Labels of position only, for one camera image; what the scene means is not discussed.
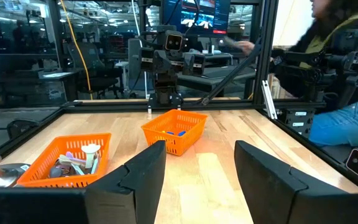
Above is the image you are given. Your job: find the silver metal bracket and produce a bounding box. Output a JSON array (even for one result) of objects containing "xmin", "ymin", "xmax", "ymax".
[{"xmin": 260, "ymin": 80, "xmax": 277, "ymax": 121}]

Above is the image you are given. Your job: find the orange plastic mesh basket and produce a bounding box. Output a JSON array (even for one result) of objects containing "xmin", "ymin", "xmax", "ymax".
[
  {"xmin": 140, "ymin": 108, "xmax": 209, "ymax": 157},
  {"xmin": 16, "ymin": 132, "xmax": 112, "ymax": 189}
]

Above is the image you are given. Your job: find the black office desk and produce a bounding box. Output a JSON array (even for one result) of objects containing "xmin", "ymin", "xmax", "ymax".
[{"xmin": 0, "ymin": 52, "xmax": 74, "ymax": 108}]

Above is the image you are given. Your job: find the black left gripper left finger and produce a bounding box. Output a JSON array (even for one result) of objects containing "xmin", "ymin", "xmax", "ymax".
[{"xmin": 84, "ymin": 139, "xmax": 168, "ymax": 224}]

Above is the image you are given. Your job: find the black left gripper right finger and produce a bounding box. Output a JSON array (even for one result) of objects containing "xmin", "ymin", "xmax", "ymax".
[{"xmin": 234, "ymin": 139, "xmax": 310, "ymax": 224}]

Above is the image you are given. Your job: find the black side desk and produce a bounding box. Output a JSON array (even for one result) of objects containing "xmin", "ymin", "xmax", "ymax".
[{"xmin": 177, "ymin": 52, "xmax": 257, "ymax": 94}]

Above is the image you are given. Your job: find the black staple remover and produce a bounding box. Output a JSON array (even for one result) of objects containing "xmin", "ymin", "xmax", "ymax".
[{"xmin": 48, "ymin": 167, "xmax": 63, "ymax": 179}]

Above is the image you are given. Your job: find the person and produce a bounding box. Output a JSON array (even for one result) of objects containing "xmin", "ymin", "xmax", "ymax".
[{"xmin": 224, "ymin": 0, "xmax": 358, "ymax": 147}]

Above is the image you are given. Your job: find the yellow hanging cable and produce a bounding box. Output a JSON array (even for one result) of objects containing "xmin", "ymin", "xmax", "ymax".
[{"xmin": 59, "ymin": 0, "xmax": 94, "ymax": 101}]

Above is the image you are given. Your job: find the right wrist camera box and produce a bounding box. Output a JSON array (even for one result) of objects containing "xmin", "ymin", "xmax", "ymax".
[{"xmin": 163, "ymin": 29, "xmax": 185, "ymax": 52}]

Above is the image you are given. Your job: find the black office chair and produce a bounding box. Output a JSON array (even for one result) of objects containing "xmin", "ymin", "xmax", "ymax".
[{"xmin": 66, "ymin": 42, "xmax": 120, "ymax": 100}]

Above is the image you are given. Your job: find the black control box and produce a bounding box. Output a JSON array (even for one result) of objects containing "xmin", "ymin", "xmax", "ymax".
[{"xmin": 278, "ymin": 108, "xmax": 317, "ymax": 138}]

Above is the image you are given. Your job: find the wall monitor with blue screen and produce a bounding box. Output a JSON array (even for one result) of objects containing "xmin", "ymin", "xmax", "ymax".
[{"xmin": 162, "ymin": 0, "xmax": 231, "ymax": 39}]

